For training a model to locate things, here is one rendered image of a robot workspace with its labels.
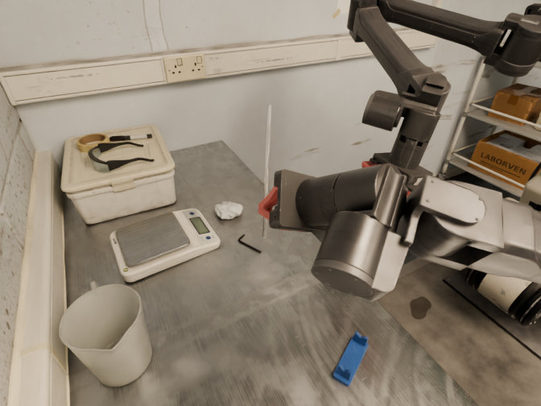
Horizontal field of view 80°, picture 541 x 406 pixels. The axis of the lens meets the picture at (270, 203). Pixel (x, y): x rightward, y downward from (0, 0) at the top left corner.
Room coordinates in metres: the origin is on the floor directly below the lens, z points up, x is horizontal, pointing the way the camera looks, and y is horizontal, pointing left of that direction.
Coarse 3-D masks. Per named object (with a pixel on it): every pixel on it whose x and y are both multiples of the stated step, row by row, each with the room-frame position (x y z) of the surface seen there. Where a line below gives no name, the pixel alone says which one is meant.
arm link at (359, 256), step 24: (432, 192) 0.24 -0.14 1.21; (456, 192) 0.24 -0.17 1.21; (336, 216) 0.24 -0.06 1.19; (360, 216) 0.22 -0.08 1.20; (408, 216) 0.23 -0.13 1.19; (456, 216) 0.22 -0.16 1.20; (480, 216) 0.22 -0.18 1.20; (336, 240) 0.21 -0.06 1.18; (360, 240) 0.20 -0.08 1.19; (384, 240) 0.21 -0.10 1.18; (408, 240) 0.21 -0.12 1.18; (336, 264) 0.18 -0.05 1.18; (360, 264) 0.18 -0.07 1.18; (384, 264) 0.19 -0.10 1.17; (336, 288) 0.20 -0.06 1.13; (360, 288) 0.18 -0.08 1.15; (384, 288) 0.17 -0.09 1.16
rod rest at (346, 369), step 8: (360, 336) 0.36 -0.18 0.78; (352, 344) 0.36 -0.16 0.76; (360, 344) 0.36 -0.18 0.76; (368, 344) 0.36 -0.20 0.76; (344, 352) 0.34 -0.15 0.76; (352, 352) 0.34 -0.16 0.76; (360, 352) 0.34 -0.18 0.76; (344, 360) 0.32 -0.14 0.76; (352, 360) 0.32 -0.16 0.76; (360, 360) 0.32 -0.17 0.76; (336, 368) 0.31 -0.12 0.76; (344, 368) 0.30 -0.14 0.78; (352, 368) 0.31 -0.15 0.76; (336, 376) 0.29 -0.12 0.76; (344, 376) 0.29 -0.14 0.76; (352, 376) 0.29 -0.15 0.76; (344, 384) 0.28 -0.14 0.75
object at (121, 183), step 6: (126, 174) 0.79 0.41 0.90; (114, 180) 0.76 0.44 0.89; (120, 180) 0.77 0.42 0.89; (126, 180) 0.78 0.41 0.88; (132, 180) 0.79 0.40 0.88; (114, 186) 0.77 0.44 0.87; (120, 186) 0.77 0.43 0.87; (126, 186) 0.78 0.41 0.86; (132, 186) 0.79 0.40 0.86; (114, 192) 0.77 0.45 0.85
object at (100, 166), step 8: (104, 144) 0.92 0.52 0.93; (112, 144) 0.93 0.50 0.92; (120, 144) 0.94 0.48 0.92; (136, 144) 0.97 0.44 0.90; (88, 152) 0.85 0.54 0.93; (96, 152) 0.89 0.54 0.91; (96, 160) 0.81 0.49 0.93; (112, 160) 0.81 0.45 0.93; (120, 160) 0.82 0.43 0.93; (128, 160) 0.83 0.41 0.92; (136, 160) 0.84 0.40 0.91; (144, 160) 0.86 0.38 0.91; (152, 160) 0.87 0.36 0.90; (96, 168) 0.81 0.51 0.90; (104, 168) 0.80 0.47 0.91; (112, 168) 0.80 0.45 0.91
